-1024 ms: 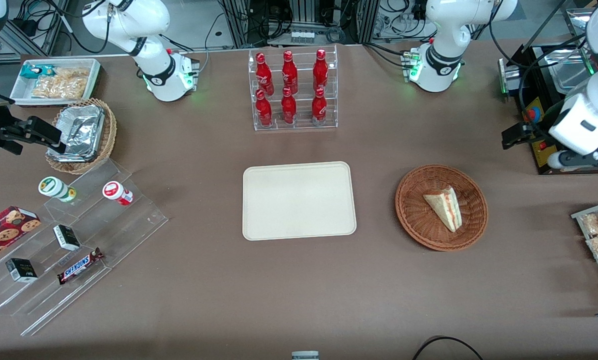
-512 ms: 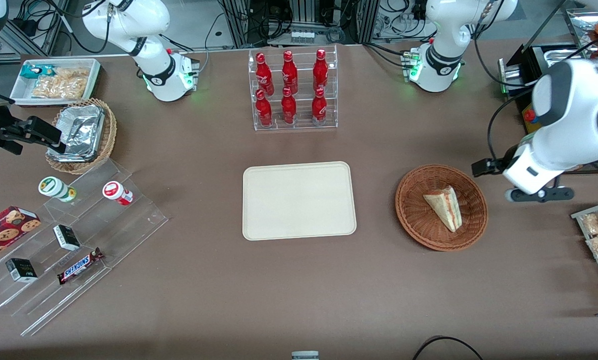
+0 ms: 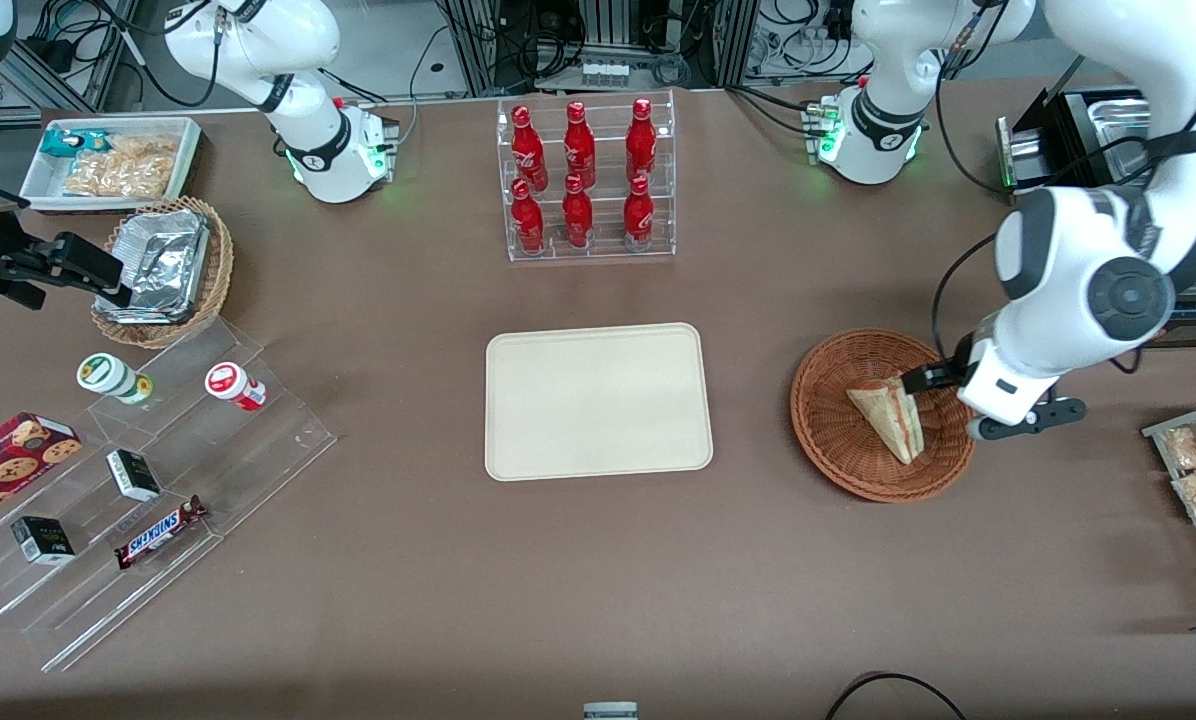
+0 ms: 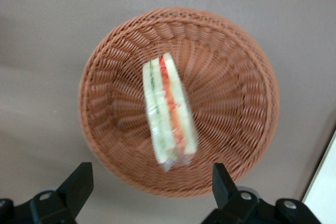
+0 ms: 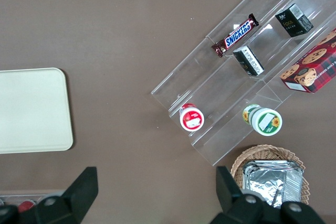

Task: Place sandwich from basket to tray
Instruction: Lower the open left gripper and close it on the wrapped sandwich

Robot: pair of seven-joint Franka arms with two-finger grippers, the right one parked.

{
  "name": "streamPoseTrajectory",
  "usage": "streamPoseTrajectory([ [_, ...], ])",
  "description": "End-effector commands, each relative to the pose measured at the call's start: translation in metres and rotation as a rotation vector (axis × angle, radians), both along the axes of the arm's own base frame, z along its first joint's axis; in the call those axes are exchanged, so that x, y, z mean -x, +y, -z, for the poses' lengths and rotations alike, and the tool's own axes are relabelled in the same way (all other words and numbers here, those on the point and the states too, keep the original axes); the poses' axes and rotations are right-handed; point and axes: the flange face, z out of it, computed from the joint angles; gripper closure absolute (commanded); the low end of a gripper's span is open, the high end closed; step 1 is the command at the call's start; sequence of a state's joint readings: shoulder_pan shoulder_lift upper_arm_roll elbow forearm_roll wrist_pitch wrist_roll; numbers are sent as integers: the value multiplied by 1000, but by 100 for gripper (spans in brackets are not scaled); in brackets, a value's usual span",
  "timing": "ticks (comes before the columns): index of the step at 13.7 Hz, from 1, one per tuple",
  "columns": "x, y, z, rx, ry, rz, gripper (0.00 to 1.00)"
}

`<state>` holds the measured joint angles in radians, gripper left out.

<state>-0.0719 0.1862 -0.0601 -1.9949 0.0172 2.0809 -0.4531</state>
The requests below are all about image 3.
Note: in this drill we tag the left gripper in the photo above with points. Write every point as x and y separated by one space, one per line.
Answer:
942 374

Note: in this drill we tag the triangle sandwich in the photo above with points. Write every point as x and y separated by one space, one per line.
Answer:
893 420

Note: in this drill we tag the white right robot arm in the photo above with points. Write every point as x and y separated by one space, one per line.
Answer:
308 150

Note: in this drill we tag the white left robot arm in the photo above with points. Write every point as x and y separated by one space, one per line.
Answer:
1088 250

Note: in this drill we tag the white rectangular snack tray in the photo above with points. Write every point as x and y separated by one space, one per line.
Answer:
43 185

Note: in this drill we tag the brown wicker basket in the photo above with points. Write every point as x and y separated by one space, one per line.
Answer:
833 440

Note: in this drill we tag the light wicker basket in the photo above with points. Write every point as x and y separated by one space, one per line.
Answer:
213 270

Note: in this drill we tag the silver metal tray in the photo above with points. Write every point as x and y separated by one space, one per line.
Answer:
1118 125

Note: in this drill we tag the cream plastic tray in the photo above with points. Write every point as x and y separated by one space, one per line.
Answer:
598 400

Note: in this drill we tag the aluminium foil container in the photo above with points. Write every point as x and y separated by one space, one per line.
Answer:
158 265

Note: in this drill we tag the green lid white bottle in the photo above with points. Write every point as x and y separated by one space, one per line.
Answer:
108 376

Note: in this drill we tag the clear bag of crackers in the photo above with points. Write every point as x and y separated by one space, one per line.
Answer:
128 170

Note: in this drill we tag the teal snack packet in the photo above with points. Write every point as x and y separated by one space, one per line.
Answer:
68 142

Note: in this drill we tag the red cookie box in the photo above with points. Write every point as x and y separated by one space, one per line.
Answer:
8 465

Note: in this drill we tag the red lid white bottle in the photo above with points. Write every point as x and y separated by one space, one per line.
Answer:
233 385

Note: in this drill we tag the small black box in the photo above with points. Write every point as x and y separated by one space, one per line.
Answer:
43 541
134 476

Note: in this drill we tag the clear acrylic tiered stand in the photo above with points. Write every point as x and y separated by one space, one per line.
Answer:
218 470

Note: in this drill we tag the Snickers chocolate bar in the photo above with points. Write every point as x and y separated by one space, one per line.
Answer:
158 533

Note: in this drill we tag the red cola bottle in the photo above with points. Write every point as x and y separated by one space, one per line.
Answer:
528 150
528 222
577 217
579 150
638 217
641 145

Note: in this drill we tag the white power strip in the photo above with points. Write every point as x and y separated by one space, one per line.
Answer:
808 45

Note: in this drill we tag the clear acrylic bottle rack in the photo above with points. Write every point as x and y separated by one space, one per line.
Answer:
603 225

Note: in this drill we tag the small grey device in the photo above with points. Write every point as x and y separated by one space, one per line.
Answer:
610 711

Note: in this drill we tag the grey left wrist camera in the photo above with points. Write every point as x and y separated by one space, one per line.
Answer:
1048 411

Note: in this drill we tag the aluminium frame structure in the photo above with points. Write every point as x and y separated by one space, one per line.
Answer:
478 40

